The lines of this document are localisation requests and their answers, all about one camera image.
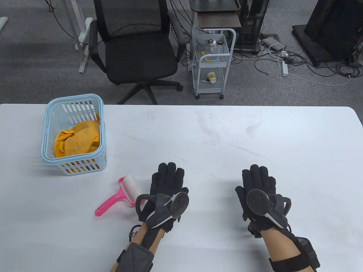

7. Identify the grey left hand controller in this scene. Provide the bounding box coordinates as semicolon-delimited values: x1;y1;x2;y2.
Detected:
136;192;189;229

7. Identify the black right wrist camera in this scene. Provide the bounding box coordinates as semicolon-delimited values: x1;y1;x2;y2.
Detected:
269;237;321;272

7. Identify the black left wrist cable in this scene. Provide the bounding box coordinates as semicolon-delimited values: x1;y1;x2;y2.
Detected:
129;225;142;242

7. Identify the long white cable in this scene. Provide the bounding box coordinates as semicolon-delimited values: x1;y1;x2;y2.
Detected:
288;72;352;86

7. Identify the brown shelf board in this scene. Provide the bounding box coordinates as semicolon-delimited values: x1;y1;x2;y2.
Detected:
197;13;242;29

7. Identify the grey right hand controller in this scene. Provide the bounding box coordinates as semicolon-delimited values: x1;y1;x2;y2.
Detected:
246;189;292;228

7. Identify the pink lint roller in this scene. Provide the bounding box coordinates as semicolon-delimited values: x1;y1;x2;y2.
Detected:
95;175;145;217

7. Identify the large black display stand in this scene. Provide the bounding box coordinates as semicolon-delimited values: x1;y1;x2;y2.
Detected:
292;0;363;67

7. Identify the white rolling wire cart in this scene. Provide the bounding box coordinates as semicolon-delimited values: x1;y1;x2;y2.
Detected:
192;28;237;99

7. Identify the black computer tower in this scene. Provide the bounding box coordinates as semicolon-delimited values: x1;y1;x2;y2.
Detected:
235;0;270;55

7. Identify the white desk leg frame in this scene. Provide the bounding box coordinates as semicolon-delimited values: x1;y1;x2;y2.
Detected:
61;0;94;74

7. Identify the grey hand controller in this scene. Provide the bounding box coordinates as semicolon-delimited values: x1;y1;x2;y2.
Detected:
246;189;292;228
136;192;189;229

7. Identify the person's right forearm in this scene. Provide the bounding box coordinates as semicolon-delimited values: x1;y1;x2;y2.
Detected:
261;227;321;272

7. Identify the black tray shelf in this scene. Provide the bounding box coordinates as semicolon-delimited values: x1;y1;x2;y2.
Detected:
189;0;241;12

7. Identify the person's left hand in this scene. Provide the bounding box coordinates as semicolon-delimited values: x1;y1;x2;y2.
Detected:
138;162;189;233

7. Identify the light blue plastic basket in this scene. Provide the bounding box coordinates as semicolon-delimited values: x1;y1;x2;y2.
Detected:
41;94;107;176

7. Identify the black mesh office chair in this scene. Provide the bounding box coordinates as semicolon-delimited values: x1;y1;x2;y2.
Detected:
89;0;187;105

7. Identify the person's right hand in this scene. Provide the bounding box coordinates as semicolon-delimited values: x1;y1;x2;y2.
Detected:
235;164;292;238

